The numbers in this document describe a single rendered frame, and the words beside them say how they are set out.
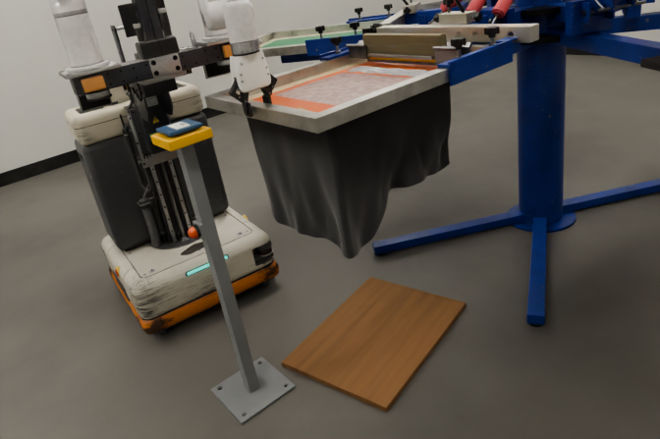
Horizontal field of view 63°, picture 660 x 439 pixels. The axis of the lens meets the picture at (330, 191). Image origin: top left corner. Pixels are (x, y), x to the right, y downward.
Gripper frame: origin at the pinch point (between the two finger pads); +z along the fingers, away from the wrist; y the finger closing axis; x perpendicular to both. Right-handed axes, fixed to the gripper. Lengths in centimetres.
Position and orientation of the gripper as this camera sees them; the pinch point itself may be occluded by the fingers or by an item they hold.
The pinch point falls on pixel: (257, 107)
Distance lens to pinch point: 152.6
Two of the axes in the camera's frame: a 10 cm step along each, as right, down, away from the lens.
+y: -7.6, 3.7, -5.3
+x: 6.3, 2.3, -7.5
